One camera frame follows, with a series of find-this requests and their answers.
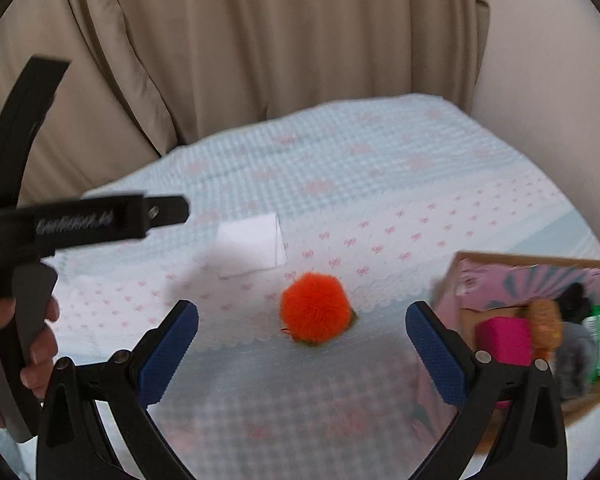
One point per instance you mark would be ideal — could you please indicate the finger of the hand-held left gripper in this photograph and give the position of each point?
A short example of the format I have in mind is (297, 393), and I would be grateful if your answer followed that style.
(170, 210)

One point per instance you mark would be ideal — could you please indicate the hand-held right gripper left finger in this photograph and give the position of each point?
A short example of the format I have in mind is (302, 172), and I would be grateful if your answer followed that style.
(170, 355)

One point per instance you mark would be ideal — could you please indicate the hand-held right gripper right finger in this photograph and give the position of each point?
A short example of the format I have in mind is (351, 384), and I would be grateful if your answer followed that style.
(435, 355)

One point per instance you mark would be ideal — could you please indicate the pink zip wallet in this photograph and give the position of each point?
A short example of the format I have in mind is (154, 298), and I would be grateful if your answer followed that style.
(505, 340)

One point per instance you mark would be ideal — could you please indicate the white cloth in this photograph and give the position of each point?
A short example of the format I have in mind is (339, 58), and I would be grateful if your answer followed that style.
(252, 245)

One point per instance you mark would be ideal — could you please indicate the pink cardboard box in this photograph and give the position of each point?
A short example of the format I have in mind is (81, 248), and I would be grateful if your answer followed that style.
(485, 280)

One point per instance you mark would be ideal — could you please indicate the orange fluffy pompom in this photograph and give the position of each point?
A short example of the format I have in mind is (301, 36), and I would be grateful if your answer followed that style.
(315, 307)

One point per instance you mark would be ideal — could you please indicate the grey sock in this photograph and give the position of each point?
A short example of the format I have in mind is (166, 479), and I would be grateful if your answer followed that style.
(572, 360)

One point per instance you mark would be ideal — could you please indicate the black hair scrunchie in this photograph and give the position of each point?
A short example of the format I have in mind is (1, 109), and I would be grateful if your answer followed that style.
(572, 302)

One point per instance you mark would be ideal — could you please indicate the green wet wipes packet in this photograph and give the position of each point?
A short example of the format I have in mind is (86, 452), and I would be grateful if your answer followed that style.
(596, 335)

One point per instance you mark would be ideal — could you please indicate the person's left hand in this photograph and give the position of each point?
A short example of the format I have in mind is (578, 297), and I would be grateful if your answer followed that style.
(42, 370)

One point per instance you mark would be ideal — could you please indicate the light blue patterned bed sheet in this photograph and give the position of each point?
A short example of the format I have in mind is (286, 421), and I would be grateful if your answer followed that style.
(380, 185)

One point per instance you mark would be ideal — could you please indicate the beige curtain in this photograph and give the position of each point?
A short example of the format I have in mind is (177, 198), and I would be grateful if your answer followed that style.
(280, 35)

